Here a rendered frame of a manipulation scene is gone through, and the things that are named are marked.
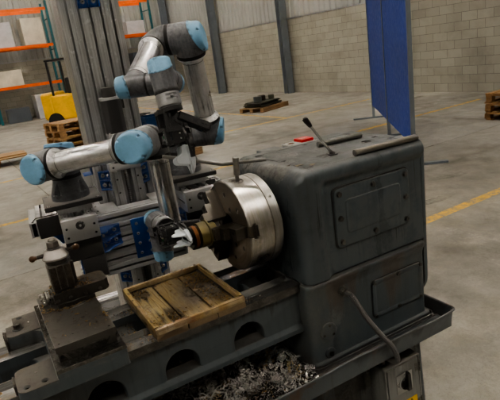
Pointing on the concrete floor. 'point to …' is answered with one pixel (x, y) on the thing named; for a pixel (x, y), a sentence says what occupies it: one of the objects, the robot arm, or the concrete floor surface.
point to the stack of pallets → (63, 132)
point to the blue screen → (392, 65)
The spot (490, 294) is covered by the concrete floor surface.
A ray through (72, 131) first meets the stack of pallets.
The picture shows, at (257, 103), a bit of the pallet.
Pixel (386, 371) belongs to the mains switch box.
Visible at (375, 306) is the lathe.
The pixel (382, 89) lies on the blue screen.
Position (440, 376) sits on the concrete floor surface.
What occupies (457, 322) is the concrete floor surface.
